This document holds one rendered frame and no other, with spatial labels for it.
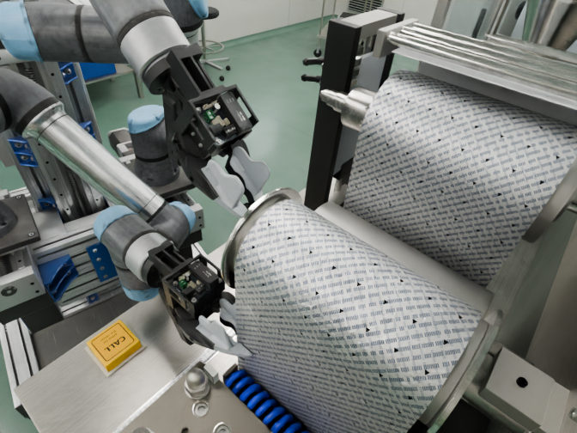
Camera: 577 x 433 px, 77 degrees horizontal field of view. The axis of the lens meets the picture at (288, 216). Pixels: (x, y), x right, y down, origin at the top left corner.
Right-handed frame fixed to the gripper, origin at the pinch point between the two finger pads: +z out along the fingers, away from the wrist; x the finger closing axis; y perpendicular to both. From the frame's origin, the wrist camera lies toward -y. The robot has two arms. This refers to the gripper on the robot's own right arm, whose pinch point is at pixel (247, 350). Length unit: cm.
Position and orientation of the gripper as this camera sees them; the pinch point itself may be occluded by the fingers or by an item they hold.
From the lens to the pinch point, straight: 56.3
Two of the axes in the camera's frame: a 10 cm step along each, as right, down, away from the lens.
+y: 0.8, -7.4, -6.7
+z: 7.6, 4.8, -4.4
